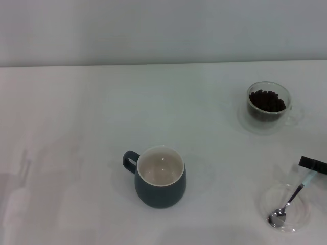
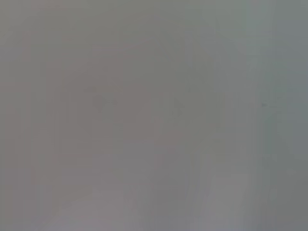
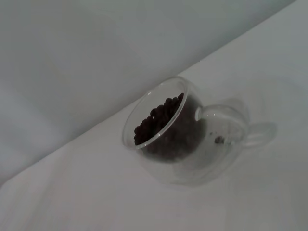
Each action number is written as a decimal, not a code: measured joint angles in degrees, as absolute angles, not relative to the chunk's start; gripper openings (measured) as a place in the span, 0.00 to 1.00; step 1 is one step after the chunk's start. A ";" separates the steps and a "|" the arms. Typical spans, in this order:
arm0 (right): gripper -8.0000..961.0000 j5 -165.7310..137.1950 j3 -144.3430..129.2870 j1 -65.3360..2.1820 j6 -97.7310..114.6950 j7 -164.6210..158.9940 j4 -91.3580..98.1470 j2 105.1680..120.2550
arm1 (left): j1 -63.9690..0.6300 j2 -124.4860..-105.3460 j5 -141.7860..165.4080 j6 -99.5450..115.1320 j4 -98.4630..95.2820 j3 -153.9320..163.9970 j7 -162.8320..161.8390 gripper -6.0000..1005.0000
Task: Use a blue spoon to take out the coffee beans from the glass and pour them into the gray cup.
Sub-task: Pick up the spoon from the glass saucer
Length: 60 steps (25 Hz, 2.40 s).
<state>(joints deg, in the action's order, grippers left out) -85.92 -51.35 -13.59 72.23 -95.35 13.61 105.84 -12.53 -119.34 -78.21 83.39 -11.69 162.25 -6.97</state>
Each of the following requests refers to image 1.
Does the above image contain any steel spoon with blue handle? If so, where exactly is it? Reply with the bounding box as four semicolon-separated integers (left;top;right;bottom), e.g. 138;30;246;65
268;170;317;228

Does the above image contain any dark blue-grey ceramic mug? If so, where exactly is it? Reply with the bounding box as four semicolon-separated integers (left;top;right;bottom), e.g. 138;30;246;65
122;145;188;209

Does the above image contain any heap of coffee beans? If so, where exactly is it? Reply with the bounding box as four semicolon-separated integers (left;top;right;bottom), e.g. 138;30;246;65
248;89;287;123

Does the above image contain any small clear glass dish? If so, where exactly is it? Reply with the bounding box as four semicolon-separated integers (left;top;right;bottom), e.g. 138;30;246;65
258;183;311;233

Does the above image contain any clear glass saucer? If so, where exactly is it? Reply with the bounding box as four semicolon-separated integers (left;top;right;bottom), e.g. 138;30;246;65
236;101;306;136

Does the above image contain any clear double-wall glass cup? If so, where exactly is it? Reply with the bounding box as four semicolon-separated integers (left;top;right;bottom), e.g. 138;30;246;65
246;81;303;127

